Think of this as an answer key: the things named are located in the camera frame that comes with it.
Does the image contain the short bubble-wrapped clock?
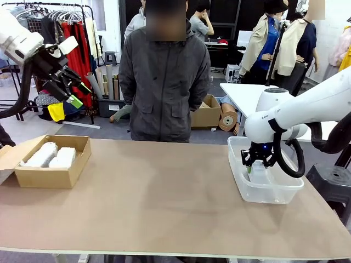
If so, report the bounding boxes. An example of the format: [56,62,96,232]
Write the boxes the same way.
[48,147,77,168]

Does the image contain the black left arm hose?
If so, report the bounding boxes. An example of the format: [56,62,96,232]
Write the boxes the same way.
[0,59,36,119]

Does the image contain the person in light hoodie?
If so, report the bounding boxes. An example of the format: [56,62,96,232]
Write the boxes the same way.
[124,0,148,39]

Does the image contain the white monitor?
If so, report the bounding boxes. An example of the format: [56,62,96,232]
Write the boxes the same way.
[237,30,253,47]

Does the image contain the person in gray jacket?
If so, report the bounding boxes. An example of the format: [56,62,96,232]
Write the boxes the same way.
[118,18,211,143]

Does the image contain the tall gray cardboard tube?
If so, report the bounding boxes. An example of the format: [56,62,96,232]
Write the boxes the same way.
[106,64,115,101]

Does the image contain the mannequin cream jacket navy top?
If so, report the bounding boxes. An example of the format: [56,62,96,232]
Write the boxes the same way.
[274,2,320,95]

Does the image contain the black right arm hose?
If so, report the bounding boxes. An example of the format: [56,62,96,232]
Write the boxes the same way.
[268,111,351,179]

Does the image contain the clear plastic container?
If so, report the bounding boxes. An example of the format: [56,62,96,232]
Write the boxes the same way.
[227,136,304,205]

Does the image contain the black clothes rack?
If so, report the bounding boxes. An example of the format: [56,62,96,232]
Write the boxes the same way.
[16,2,95,125]

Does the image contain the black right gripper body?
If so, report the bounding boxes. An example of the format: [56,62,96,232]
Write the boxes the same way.
[246,141,275,161]

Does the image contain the black plastic stool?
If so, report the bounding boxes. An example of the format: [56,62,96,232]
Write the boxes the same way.
[305,163,351,220]

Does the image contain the red dress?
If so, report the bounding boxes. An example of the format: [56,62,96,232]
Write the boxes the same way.
[60,21,94,108]

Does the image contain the white computer case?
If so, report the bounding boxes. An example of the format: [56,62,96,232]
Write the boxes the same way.
[225,64,242,83]

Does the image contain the large brown cardboard box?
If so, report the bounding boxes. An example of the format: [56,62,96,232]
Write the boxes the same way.
[190,94,222,130]

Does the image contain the beige paper roll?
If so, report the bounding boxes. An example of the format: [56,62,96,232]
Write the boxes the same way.
[94,67,110,97]

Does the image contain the brown kraft paper roll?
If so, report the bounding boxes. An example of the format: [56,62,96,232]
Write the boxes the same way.
[218,103,239,132]

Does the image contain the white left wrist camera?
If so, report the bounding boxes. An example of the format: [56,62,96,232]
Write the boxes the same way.
[45,35,80,59]

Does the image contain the black arm hose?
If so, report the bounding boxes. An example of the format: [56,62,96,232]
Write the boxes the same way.
[268,111,351,179]
[0,59,36,119]

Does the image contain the white table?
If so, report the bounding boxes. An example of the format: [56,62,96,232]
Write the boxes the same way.
[220,82,339,142]

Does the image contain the mannequin pink top yellow cloth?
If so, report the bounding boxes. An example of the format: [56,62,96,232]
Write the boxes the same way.
[323,18,351,80]

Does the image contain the dark storage bin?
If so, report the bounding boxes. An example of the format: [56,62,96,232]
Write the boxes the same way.
[97,98,128,118]

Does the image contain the dark checkered dress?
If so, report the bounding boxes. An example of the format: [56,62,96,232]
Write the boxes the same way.
[26,18,44,42]

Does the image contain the cream hanging garment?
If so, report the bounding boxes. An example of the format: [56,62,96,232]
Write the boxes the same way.
[84,18,100,60]

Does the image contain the open brown cardboard box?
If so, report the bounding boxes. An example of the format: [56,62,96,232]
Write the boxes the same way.
[0,134,92,190]

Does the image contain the long bubble-wrapped clock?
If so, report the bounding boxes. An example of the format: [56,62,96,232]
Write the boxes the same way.
[19,141,59,168]

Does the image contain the black hanging garment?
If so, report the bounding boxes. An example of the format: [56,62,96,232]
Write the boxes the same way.
[41,16,66,46]

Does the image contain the black tripod pole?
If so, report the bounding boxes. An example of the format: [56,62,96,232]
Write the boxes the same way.
[264,19,291,87]

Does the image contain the white digital clock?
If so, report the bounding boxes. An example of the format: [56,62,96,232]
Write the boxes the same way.
[248,161,272,190]

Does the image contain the mannequin beige coat blue shirt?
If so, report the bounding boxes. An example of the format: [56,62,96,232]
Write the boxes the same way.
[239,0,290,85]

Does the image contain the silver metal bar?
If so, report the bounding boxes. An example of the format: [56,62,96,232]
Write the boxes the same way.
[63,120,101,129]

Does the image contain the slanted gray cardboard tube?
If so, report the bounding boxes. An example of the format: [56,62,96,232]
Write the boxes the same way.
[84,71,104,100]

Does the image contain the brown cardboard tube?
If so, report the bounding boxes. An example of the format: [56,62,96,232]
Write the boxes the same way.
[112,74,124,101]

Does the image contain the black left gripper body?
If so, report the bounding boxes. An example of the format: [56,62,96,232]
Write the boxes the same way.
[32,46,72,83]

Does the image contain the person in gray t-shirt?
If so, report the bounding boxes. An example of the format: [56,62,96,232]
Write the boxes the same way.
[189,0,215,43]

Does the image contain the gray plastic stool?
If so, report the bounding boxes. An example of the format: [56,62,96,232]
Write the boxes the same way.
[104,50,118,66]

